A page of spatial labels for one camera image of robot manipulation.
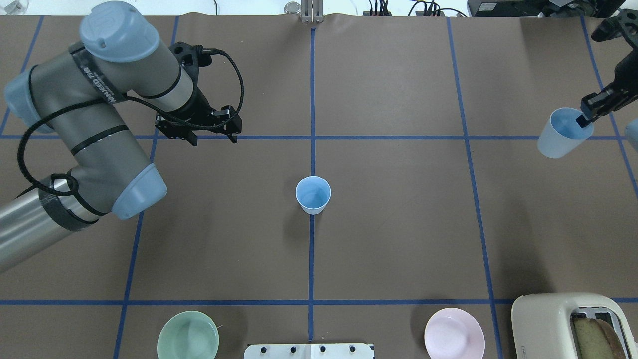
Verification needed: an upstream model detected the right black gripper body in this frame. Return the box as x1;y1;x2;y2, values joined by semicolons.
580;9;638;123

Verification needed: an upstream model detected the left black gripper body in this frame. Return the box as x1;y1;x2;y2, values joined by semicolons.
155;42;242;146

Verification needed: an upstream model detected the light blue cup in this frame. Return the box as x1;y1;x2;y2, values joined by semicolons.
295;176;332;215
536;107;594;159

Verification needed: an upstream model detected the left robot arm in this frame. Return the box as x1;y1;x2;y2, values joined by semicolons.
0;1;244;271

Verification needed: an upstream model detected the small metal cylinder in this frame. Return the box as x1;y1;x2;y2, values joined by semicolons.
284;1;302;14

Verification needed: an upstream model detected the cream toaster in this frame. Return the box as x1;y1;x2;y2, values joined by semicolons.
511;292;637;359

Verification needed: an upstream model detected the bread slice in toaster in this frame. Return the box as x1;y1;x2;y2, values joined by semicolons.
572;318;627;359

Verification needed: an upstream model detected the green bowl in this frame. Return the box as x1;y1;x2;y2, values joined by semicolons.
157;311;220;359

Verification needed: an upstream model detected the pink bowl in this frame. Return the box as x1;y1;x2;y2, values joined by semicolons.
424;307;485;359

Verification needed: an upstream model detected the black braided left cable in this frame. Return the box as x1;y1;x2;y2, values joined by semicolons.
17;47;245;197

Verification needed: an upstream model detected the aluminium frame post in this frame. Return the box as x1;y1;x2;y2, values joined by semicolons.
299;0;325;23

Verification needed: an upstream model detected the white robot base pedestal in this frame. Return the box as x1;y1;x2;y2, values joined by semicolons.
243;343;375;359

